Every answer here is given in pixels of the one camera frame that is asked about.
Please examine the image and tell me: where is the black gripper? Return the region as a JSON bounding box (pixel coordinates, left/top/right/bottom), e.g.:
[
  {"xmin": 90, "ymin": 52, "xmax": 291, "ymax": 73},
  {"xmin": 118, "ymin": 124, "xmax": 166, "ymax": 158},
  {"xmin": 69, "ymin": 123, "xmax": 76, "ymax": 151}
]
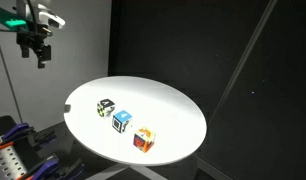
[{"xmin": 16, "ymin": 23, "xmax": 53, "ymax": 70}]

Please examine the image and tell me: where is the perforated metal plate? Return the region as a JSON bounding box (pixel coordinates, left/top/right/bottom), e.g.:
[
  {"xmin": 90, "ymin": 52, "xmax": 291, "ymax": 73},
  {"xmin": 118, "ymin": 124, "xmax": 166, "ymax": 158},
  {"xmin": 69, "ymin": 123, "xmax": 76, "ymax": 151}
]
[{"xmin": 0, "ymin": 136, "xmax": 29, "ymax": 180}]

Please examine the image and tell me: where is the orange purple plush cube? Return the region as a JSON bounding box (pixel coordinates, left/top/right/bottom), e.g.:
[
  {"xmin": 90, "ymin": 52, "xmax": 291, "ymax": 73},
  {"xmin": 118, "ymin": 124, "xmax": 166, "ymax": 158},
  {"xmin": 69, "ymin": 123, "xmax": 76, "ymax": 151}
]
[{"xmin": 132, "ymin": 126, "xmax": 157, "ymax": 154}]

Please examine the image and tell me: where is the black spring clamp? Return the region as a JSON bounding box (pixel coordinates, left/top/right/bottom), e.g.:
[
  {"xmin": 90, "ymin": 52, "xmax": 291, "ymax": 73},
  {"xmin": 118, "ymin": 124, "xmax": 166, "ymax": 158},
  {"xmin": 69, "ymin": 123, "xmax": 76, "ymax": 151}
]
[
  {"xmin": 56, "ymin": 158, "xmax": 86, "ymax": 180},
  {"xmin": 29, "ymin": 129, "xmax": 58, "ymax": 148}
]

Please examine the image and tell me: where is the black green checkered plush cube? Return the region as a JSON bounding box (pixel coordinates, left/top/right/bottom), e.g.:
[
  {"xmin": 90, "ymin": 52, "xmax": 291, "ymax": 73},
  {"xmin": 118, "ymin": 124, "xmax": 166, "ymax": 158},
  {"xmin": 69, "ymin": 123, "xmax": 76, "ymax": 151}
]
[{"xmin": 96, "ymin": 98, "xmax": 116, "ymax": 119}]

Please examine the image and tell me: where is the blue white plush cube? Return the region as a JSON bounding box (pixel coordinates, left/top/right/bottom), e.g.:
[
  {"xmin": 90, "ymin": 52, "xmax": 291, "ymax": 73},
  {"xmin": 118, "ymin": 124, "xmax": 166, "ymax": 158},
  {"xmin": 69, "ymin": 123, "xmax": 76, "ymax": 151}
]
[{"xmin": 111, "ymin": 109, "xmax": 134, "ymax": 134}]

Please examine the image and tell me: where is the teal green camera mount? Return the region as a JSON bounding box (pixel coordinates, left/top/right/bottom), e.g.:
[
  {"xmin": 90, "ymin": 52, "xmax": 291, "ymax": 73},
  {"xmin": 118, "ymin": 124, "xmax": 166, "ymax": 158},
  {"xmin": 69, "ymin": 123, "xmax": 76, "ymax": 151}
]
[{"xmin": 0, "ymin": 8, "xmax": 28, "ymax": 33}]

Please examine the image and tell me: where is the white table pedestal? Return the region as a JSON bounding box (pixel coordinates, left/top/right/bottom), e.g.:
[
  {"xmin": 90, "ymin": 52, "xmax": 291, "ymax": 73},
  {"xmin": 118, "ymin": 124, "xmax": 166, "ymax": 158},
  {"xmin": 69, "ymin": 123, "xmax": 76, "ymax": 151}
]
[{"xmin": 92, "ymin": 163, "xmax": 168, "ymax": 180}]

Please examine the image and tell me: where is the purple spring clamp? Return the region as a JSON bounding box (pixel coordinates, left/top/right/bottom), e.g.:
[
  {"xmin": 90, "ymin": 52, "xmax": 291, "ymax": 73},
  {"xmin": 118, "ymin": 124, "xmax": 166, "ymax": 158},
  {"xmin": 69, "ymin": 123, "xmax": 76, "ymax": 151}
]
[{"xmin": 16, "ymin": 156, "xmax": 61, "ymax": 180}]

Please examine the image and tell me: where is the purple clamp with orange tip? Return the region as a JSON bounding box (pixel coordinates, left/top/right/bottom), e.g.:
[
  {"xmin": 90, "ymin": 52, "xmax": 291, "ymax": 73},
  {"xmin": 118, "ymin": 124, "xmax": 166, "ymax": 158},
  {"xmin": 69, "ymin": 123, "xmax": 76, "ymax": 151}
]
[{"xmin": 0, "ymin": 122, "xmax": 37, "ymax": 150}]

